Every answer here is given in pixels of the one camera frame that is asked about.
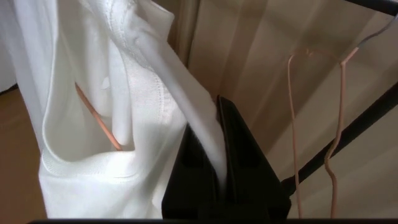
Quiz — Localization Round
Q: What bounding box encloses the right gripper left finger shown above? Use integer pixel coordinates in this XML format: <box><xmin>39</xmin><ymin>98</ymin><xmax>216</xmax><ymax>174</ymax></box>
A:
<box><xmin>161</xmin><ymin>124</ymin><xmax>220</xmax><ymax>218</ymax></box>

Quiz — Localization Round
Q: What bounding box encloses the beige curtain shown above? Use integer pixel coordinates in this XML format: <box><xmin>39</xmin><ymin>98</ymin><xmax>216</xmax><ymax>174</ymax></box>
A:
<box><xmin>152</xmin><ymin>0</ymin><xmax>398</xmax><ymax>218</ymax></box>

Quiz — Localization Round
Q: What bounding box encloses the white printed t-shirt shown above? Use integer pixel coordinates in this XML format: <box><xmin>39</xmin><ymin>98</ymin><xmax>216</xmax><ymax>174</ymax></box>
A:
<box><xmin>0</xmin><ymin>0</ymin><xmax>228</xmax><ymax>219</ymax></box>

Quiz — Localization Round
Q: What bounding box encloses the black clothes rack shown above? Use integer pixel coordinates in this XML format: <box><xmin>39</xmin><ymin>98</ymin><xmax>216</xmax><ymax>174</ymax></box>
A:
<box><xmin>281</xmin><ymin>0</ymin><xmax>398</xmax><ymax>197</ymax></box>

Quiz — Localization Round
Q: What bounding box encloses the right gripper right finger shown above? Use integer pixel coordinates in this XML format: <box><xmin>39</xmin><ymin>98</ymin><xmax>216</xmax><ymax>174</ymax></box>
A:
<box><xmin>216</xmin><ymin>95</ymin><xmax>292</xmax><ymax>218</ymax></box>

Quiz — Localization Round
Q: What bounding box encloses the pink clothes hanger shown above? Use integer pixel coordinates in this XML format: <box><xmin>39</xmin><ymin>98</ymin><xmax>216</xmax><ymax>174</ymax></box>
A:
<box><xmin>287</xmin><ymin>15</ymin><xmax>398</xmax><ymax>218</ymax></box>
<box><xmin>74</xmin><ymin>82</ymin><xmax>123</xmax><ymax>152</ymax></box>

